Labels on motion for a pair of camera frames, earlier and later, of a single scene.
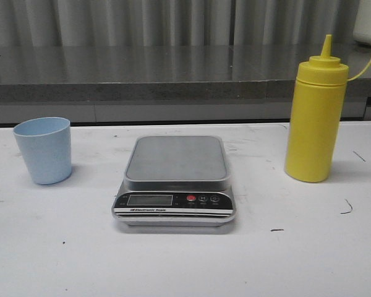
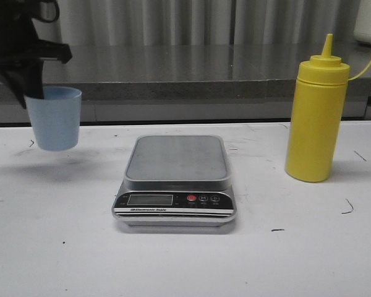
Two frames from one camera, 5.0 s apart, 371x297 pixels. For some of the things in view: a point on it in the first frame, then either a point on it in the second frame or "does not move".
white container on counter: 366,25 does not move
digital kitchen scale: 175,180 does not move
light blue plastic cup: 46,143 → 55,119
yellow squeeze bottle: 316,112 does not move
